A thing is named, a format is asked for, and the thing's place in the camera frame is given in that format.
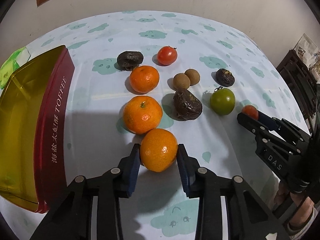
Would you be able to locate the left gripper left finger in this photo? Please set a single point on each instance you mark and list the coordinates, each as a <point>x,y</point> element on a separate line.
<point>133,169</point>

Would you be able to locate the dark wrinkled fruit far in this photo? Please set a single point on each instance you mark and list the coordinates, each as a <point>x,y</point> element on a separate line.
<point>129,60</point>

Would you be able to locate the dark passion fruit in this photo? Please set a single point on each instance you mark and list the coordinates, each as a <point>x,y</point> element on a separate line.
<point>225,78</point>
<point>187,105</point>

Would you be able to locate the papers on furniture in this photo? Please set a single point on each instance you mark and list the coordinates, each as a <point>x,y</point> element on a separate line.
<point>308,52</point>

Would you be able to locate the cloud pattern tablecloth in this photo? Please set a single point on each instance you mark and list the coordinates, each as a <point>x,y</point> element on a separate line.
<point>95,136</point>

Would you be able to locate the dark passion fruit right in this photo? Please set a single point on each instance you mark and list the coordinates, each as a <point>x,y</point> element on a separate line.
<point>225,78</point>

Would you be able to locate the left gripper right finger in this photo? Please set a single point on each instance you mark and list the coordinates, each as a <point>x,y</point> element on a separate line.
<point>186,170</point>

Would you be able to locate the person's right hand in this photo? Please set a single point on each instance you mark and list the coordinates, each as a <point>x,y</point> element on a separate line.
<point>295,209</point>

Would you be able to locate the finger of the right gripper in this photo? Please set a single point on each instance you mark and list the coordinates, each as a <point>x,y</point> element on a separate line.
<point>267,121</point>
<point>254,126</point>

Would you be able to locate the small red tomato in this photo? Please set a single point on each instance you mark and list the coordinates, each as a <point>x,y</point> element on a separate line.
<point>251,111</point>

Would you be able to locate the green tissue pack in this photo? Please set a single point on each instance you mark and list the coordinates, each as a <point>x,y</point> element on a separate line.
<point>17,59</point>

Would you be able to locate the brown longan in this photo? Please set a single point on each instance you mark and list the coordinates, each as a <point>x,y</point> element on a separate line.
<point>181,81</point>
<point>193,76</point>

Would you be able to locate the orange mandarin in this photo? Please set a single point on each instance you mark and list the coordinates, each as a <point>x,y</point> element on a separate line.
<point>158,150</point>
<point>144,79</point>
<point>142,114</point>

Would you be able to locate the red toffee tin box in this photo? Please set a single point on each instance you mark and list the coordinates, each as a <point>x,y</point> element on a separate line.
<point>33,107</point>

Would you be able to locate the green tomato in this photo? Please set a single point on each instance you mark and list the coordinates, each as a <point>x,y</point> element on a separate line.
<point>222,101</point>

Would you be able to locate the dark wooden furniture right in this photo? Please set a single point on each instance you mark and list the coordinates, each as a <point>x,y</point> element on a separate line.
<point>301,84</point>

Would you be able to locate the dark passion fruit centre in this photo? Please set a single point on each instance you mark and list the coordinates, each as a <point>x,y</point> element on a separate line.
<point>187,105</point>

